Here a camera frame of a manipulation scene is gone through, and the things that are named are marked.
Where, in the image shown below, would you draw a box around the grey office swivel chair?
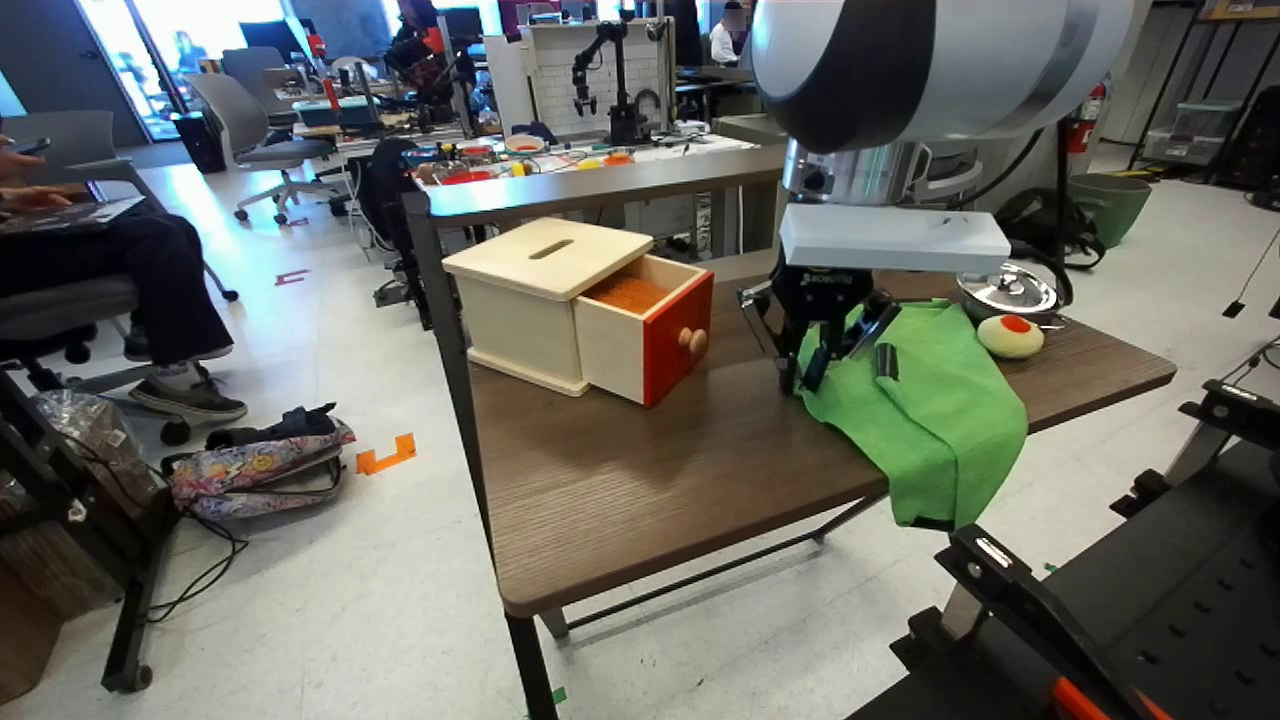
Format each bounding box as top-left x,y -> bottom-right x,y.
190,67 -> 351,228

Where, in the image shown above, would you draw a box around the colourful patterned bag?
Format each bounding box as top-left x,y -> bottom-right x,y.
164,399 -> 361,523

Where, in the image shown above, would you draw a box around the orange front wooden drawer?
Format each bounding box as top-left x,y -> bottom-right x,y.
574,253 -> 721,412

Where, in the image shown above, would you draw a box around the black metal shelf stand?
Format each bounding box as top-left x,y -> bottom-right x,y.
1126,0 -> 1280,190

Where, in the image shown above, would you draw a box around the black metal table frame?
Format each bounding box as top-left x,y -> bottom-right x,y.
501,491 -> 892,720

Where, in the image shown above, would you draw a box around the black metal rack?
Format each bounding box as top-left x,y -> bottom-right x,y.
0,373 -> 179,696

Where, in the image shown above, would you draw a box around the person in white shirt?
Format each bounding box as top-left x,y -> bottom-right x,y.
705,0 -> 757,67

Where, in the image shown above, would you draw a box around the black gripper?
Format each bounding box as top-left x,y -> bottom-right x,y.
757,264 -> 898,399

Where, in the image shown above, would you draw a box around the white board panel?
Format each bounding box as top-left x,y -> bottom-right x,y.
523,14 -> 679,141

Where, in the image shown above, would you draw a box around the black backpack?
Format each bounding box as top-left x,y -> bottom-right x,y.
997,185 -> 1109,270

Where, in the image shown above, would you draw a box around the grey desk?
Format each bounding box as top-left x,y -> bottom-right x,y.
401,134 -> 791,337

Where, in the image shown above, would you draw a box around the seated person black trousers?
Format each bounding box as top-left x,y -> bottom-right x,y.
0,133 -> 251,427

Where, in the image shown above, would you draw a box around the red fire extinguisher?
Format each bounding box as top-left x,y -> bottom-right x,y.
1058,81 -> 1112,161

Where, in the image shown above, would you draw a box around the black robot stand frame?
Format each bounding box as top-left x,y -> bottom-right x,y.
852,337 -> 1280,720

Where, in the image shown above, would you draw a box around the silver metal bowl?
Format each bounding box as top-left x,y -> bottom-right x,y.
955,255 -> 1067,322

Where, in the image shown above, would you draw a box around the green cloth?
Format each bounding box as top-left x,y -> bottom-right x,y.
791,301 -> 1031,531

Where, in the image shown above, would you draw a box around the cream plush ball red spot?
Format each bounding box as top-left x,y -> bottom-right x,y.
975,310 -> 1048,363

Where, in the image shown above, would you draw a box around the cream wooden slot box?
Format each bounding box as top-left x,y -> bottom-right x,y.
440,215 -> 654,399

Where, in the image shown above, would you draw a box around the orange tape bracket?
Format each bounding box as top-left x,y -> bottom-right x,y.
351,430 -> 419,480

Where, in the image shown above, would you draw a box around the white wrist mount plate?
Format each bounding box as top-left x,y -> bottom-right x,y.
775,198 -> 1017,281

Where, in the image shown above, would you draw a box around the green bin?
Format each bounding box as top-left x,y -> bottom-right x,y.
1067,167 -> 1158,253

